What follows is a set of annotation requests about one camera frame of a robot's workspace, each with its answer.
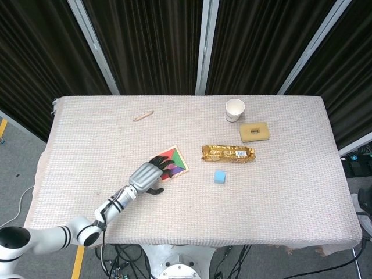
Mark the white paper cup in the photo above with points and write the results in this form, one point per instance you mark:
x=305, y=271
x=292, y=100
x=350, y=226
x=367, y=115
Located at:
x=234, y=107

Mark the light blue cube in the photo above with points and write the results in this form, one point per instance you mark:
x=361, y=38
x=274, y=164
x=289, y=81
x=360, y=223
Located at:
x=219, y=177

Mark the beige waffle tablecloth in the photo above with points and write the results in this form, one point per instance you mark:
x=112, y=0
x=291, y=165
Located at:
x=203, y=209

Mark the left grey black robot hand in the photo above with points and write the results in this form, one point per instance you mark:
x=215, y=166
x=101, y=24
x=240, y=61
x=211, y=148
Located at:
x=143, y=177

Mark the black equipment box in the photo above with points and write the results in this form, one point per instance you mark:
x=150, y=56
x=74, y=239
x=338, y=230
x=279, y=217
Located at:
x=357, y=167

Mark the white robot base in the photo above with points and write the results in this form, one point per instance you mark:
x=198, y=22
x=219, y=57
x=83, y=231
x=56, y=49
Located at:
x=174, y=261

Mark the white partition base rail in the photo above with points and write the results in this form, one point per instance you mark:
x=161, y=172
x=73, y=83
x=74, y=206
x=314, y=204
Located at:
x=354, y=145

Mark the purple tangram parallelogram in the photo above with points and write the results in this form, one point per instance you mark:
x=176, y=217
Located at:
x=175, y=171

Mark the yellow sponge with hole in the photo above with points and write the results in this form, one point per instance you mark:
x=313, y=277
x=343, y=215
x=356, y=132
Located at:
x=247, y=133

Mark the white partition post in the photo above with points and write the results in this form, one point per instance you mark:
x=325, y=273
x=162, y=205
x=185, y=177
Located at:
x=205, y=58
x=308, y=52
x=96, y=49

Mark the wooden tangram puzzle tray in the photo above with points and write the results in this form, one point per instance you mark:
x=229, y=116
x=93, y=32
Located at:
x=178, y=175

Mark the gold foil snack package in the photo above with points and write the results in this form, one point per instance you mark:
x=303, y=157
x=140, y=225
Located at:
x=221, y=154

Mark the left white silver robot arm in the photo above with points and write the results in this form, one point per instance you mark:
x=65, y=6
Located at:
x=49, y=236

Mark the thin wooden stick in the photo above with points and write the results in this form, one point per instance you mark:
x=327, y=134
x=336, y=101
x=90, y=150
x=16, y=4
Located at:
x=142, y=116

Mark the dark pleated curtain panel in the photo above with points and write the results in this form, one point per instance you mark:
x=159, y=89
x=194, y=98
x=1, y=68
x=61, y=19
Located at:
x=37, y=58
x=151, y=43
x=255, y=43
x=348, y=72

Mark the large green tangram triangle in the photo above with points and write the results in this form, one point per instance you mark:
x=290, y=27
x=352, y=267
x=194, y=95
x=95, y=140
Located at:
x=178, y=160

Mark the medium red tangram triangle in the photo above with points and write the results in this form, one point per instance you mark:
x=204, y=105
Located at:
x=166, y=177

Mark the small pink tangram triangle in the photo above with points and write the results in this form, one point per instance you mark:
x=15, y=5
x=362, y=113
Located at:
x=172, y=166

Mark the large red tangram triangle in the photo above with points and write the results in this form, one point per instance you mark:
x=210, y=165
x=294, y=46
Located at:
x=168, y=153

